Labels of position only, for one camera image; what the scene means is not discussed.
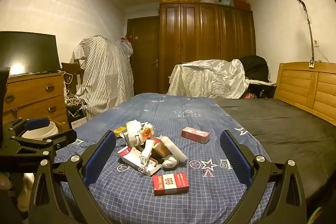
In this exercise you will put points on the knife block carton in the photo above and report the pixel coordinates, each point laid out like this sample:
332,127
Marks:
77,120

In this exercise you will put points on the yellow snack wrapper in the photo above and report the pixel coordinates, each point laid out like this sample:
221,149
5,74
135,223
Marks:
120,131

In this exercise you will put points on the light blue bag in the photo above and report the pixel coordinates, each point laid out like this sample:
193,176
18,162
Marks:
227,1

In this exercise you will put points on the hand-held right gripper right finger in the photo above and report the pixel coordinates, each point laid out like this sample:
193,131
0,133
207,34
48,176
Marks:
235,158

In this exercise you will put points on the white foam strip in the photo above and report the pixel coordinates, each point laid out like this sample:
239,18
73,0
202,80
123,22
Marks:
174,149

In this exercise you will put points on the wooden headboard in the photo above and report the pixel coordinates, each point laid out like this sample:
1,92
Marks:
302,87

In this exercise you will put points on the brown wooden wardrobe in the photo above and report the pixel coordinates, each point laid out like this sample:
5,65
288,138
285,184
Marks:
204,29

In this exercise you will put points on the black flat screen television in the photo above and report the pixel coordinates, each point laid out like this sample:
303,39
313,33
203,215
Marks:
26,50

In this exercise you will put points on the pink bag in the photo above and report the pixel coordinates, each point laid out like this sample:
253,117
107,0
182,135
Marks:
249,95

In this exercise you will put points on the wooden chair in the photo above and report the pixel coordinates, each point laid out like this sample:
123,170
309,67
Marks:
72,69

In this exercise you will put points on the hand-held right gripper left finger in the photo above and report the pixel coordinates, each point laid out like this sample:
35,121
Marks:
101,155

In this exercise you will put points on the white satin cloth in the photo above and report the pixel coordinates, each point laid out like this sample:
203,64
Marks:
210,77

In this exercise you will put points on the pink rectangular box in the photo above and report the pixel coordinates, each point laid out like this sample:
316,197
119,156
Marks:
195,134

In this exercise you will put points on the beige sponge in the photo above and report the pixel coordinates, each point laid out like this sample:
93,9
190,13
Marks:
160,149

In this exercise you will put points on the white tissue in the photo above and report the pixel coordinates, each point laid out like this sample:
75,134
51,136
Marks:
170,162

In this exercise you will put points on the blue checked bedsheet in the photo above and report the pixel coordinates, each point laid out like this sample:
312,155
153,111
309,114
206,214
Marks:
162,113

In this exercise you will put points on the dark side table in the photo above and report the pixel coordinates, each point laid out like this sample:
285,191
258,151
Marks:
262,87

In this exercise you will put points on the white plastic bucket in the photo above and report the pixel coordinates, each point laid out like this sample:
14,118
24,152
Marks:
42,132

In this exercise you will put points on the red storage box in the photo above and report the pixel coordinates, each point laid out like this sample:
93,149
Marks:
241,4

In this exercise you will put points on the bent metal rod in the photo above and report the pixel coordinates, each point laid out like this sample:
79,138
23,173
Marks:
309,29

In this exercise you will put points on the red cigarette box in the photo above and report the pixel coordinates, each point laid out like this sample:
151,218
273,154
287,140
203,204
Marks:
170,183

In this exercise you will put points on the red white wrapper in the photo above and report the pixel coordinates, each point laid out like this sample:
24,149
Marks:
131,158

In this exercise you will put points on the black mattress cover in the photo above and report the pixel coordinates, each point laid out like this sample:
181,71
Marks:
275,121

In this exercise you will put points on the black cloth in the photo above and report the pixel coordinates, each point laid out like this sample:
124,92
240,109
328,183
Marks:
254,66

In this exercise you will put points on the striped grey white cloth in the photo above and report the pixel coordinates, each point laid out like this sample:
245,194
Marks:
105,77

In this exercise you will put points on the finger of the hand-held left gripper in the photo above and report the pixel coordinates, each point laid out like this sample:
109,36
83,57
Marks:
52,141
38,124

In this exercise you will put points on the wooden drawer dresser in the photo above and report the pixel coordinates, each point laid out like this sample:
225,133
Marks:
31,92

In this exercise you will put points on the white wall socket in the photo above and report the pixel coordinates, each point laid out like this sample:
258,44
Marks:
316,43

